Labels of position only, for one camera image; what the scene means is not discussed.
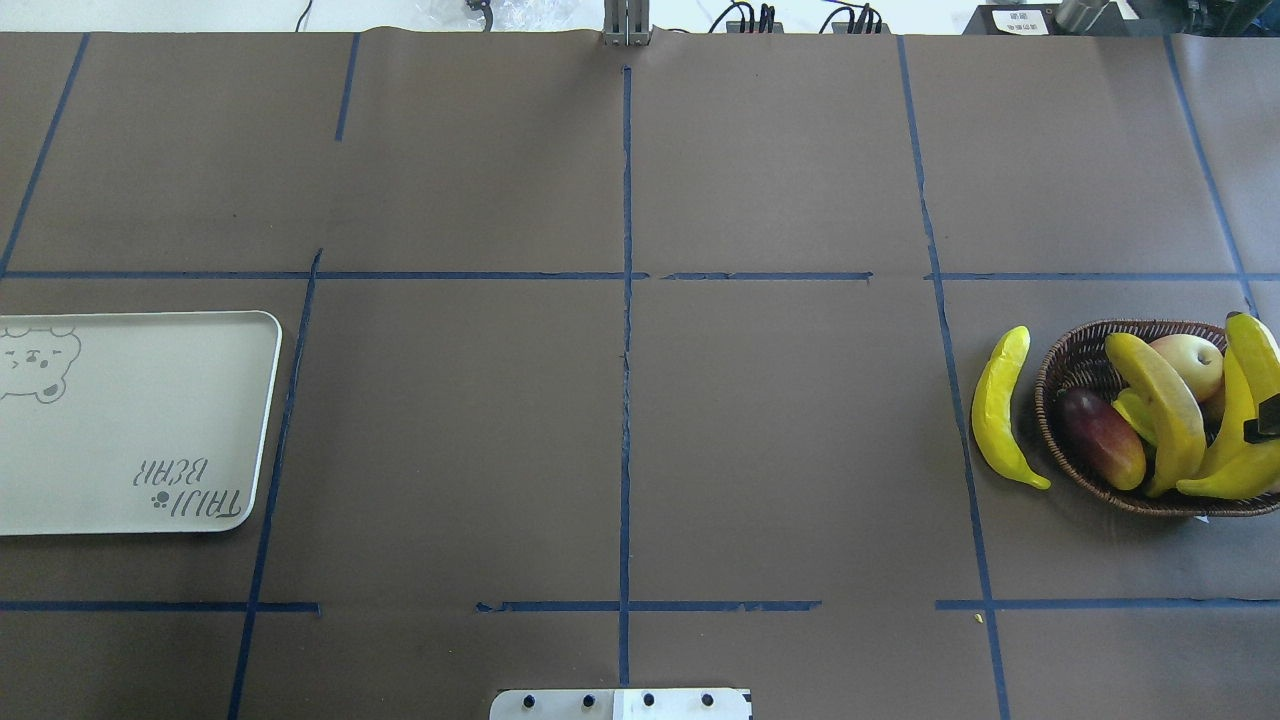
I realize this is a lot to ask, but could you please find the yellow banana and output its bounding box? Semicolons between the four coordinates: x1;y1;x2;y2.
970;325;1051;491

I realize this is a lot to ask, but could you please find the brown wicker basket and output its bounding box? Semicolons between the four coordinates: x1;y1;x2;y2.
1033;319;1279;518

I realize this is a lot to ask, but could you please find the yellow banana basket centre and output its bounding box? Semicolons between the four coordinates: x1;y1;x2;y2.
1103;332;1207;498

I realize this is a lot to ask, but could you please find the yellow banana basket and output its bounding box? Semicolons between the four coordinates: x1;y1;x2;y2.
1103;332;1207;498
1206;313;1279;455

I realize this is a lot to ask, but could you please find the yellow banana basket right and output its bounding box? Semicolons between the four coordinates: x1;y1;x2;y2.
1206;313;1279;455

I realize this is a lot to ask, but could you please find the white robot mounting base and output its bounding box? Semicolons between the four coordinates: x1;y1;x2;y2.
488;687;754;719

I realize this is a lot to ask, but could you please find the dark red mango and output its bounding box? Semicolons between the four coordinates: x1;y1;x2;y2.
1059;387;1147;491

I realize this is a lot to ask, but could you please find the white bear print tray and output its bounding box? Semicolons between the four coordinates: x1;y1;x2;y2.
1;310;283;536

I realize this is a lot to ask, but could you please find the pale yellow apple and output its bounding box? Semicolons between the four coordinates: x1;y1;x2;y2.
1149;333;1224;402

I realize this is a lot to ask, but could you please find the aluminium frame post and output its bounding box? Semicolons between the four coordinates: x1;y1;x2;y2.
602;0;652;47

